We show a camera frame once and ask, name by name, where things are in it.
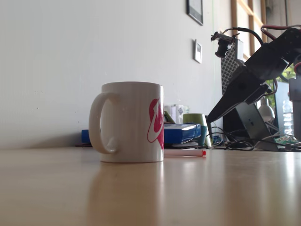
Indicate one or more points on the white pen with red cap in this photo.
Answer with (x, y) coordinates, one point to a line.
(183, 153)

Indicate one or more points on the green cup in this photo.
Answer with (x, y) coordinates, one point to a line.
(195, 118)

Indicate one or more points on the white desk lamp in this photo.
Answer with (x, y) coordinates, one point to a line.
(266, 110)

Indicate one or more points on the black perforated panel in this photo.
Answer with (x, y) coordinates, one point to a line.
(229, 68)

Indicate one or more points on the clear water bottle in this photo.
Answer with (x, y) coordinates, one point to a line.
(288, 117)

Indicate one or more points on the green circuit board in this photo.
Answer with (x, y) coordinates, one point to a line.
(285, 140)

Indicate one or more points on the clear plastic container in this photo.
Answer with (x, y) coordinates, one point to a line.
(176, 112)

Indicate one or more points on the blue flat box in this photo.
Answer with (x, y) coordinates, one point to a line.
(181, 134)

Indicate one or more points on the white mug with pink logo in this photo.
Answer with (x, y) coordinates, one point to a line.
(131, 117)

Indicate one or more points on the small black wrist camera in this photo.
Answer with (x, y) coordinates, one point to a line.
(222, 48)

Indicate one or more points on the wooden window frame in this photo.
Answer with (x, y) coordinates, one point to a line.
(251, 16)

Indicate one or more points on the small white picture frame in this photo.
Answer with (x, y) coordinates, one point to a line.
(198, 50)

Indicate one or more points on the black picture frame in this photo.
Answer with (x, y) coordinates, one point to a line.
(195, 10)

